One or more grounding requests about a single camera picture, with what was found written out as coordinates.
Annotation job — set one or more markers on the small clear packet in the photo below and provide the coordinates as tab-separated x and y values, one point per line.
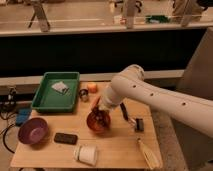
60	87

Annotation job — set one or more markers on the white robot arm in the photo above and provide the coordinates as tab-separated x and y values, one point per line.
129	83

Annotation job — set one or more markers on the black handled brush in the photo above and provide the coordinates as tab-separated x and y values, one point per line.
136	123

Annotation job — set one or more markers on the white cup on side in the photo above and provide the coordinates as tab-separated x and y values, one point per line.
86	154

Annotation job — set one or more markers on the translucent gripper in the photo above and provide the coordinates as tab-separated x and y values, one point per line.
98	112

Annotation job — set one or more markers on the black rectangular case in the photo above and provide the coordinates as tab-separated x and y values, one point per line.
66	138

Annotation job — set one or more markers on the orange bowl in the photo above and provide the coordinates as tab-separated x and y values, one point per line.
94	126

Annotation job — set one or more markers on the green plastic tray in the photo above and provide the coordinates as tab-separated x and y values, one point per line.
47	100

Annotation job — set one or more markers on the purple bowl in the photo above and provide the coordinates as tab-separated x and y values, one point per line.
33	131

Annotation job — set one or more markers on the orange round fruit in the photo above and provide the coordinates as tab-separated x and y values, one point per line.
92	87

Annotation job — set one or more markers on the blue box on floor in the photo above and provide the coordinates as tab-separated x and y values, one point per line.
22	116

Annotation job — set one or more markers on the dark grape bunch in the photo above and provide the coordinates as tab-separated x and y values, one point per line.
102	120

